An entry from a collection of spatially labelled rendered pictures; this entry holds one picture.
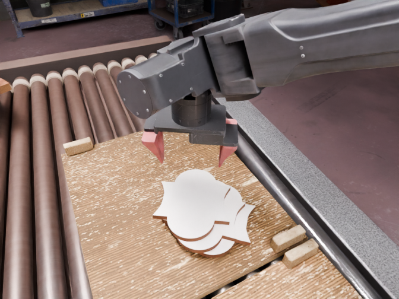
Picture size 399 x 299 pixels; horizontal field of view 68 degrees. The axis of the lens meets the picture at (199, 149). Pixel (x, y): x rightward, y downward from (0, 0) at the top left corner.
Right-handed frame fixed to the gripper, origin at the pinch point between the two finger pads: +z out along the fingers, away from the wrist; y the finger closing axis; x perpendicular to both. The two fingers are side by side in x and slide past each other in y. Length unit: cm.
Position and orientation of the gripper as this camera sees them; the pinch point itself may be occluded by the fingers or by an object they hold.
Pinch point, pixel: (190, 159)
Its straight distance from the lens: 49.4
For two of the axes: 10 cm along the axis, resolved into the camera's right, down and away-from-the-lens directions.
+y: 10.0, 0.7, -0.4
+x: 0.7, -6.8, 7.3
